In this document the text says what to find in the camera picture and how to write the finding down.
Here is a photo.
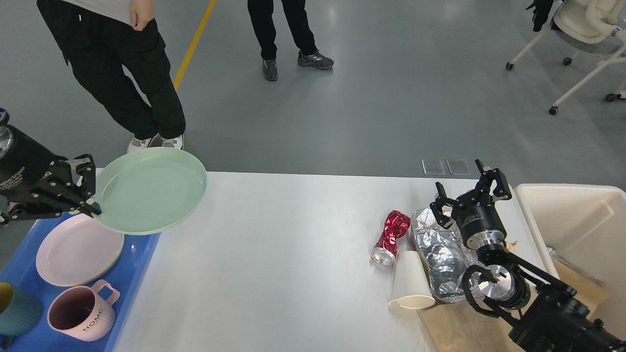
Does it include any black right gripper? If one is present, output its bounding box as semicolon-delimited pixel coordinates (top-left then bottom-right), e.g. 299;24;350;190
429;159;512;250

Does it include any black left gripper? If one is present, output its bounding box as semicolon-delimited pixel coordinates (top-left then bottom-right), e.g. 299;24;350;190
0;125;102;225

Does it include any mint green plate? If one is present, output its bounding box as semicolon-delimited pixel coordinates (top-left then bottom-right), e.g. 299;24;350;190
94;147;206;235

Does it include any pink HOME mug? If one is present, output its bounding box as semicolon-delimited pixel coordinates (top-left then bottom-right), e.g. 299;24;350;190
47;279;120;342

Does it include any teal mug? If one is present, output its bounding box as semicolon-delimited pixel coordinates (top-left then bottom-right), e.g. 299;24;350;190
0;282;43;336

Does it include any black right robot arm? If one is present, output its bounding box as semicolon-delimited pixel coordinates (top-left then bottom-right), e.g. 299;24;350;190
429;160;625;352

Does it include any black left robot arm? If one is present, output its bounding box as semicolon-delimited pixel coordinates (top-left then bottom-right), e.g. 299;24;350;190
0;109;102;225

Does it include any clear floor plate right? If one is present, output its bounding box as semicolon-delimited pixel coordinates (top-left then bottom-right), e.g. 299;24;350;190
446;158;471;176

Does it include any clear floor plate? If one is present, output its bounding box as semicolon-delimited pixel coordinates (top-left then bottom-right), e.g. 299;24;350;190
421;158;447;176
446;158;471;176

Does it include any clear floor plate left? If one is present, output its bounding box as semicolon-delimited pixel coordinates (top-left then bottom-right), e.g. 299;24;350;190
421;158;447;176

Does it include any pink plate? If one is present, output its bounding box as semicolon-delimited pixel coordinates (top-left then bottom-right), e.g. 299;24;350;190
36;214;125;287

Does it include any crumpled aluminium foil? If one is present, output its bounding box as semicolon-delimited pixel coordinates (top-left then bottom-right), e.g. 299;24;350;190
411;208;480;303

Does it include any crushed red can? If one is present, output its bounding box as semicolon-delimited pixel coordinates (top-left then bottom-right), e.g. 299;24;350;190
371;210;411;266

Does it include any blue plastic tray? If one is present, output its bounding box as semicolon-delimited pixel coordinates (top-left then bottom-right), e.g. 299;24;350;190
1;215;159;352

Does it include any white paper cup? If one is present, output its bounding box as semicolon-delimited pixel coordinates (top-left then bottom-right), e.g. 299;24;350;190
389;250;435;309

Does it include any beige plastic bin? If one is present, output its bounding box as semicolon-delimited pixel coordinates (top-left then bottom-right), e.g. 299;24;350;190
515;183;626;339

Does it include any person in white sneakers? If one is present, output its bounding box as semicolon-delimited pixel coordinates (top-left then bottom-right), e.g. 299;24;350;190
37;0;186;153

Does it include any brown paper bag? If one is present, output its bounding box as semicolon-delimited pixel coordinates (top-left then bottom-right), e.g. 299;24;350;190
420;259;612;352

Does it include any black garment on chair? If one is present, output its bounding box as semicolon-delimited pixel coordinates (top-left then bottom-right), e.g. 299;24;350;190
525;0;555;33

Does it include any white office chair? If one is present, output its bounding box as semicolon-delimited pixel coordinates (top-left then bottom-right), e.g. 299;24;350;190
506;0;626;115

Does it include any person in dark sneakers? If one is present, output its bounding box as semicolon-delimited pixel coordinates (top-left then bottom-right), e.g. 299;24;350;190
247;0;335;82

